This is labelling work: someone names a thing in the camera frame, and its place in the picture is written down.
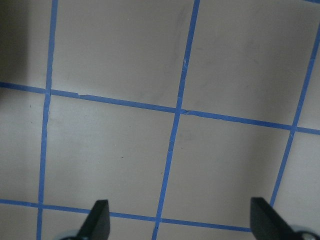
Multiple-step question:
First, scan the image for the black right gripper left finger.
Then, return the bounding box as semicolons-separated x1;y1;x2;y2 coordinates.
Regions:
75;199;111;240

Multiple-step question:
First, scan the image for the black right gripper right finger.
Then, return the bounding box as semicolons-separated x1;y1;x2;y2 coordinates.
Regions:
250;197;320;240

